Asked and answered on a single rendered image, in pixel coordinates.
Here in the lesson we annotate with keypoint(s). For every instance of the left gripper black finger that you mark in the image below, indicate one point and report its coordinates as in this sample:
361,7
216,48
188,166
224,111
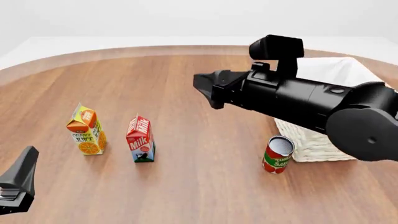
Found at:
21,170

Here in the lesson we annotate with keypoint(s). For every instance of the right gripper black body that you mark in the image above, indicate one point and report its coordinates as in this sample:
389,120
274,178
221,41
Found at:
228,92

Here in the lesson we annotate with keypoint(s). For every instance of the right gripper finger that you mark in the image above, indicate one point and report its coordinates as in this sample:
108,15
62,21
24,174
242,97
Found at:
205,80
214,103

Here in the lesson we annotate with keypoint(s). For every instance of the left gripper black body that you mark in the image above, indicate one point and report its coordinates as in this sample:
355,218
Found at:
14,201

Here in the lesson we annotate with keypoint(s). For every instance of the red milk carton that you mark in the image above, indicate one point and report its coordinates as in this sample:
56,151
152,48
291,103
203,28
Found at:
139,140

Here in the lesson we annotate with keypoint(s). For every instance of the white woven basket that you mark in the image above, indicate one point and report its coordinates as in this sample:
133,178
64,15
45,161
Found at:
311,147

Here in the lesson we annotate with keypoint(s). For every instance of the orange juice carton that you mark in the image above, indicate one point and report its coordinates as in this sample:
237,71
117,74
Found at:
87,140

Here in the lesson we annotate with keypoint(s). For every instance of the tomato sauce can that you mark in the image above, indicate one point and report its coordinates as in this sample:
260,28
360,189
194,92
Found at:
276,158

